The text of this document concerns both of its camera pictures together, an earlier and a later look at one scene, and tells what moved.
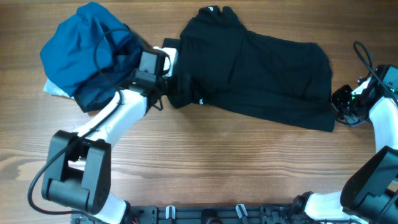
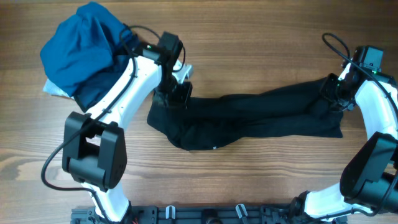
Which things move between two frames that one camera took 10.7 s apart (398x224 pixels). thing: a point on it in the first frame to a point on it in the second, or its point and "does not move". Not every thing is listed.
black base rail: [209, 214] does not move
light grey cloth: [50, 88] does not move
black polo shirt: [224, 67] to [211, 122]
